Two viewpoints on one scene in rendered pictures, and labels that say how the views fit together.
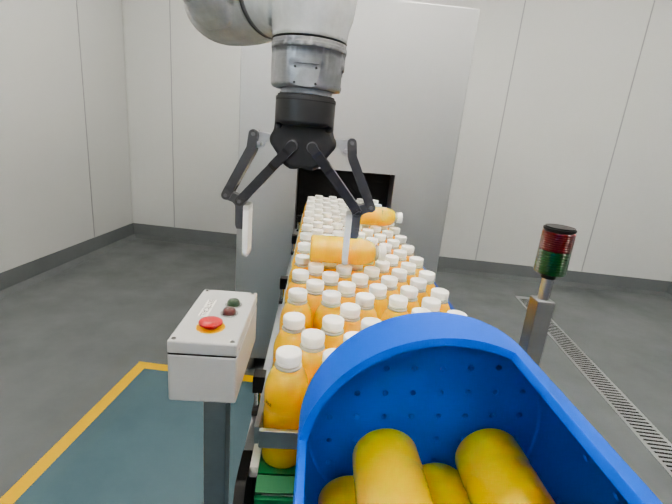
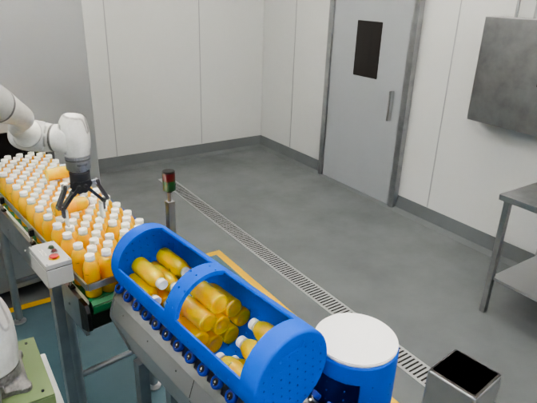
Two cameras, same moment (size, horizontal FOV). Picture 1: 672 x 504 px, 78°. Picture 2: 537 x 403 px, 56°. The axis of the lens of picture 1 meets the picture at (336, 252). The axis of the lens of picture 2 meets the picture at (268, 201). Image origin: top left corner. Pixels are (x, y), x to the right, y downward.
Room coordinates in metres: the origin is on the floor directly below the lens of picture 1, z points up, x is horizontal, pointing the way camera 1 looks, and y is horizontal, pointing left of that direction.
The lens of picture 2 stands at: (-1.28, 0.59, 2.09)
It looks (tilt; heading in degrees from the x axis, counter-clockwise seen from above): 23 degrees down; 322
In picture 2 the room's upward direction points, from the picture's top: 2 degrees clockwise
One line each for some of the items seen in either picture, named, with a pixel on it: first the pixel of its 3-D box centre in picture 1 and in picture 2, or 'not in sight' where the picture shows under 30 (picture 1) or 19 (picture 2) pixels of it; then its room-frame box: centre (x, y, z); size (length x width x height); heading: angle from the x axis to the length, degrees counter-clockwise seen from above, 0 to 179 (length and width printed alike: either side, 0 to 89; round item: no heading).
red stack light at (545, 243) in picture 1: (557, 240); (169, 176); (0.85, -0.45, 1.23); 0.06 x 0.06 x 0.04
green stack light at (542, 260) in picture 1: (551, 261); (169, 185); (0.85, -0.45, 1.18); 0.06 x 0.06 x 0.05
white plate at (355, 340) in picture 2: not in sight; (356, 338); (-0.39, -0.50, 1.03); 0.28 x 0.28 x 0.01
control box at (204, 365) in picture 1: (218, 339); (51, 263); (0.63, 0.19, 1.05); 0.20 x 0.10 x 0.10; 3
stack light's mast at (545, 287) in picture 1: (551, 263); (169, 185); (0.85, -0.45, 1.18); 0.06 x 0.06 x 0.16
